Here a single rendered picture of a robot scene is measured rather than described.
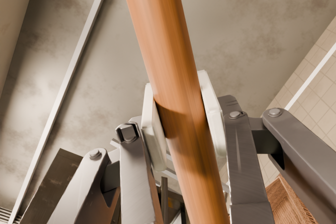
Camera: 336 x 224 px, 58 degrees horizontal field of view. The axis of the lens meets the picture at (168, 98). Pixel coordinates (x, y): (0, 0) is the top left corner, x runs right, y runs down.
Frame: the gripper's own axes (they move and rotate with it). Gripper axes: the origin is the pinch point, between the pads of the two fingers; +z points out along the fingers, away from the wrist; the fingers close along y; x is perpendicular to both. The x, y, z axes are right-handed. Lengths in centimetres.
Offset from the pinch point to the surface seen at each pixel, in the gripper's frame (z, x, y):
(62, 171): 134, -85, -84
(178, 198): 151, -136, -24
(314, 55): 320, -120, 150
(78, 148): 350, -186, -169
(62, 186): 123, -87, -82
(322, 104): 255, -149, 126
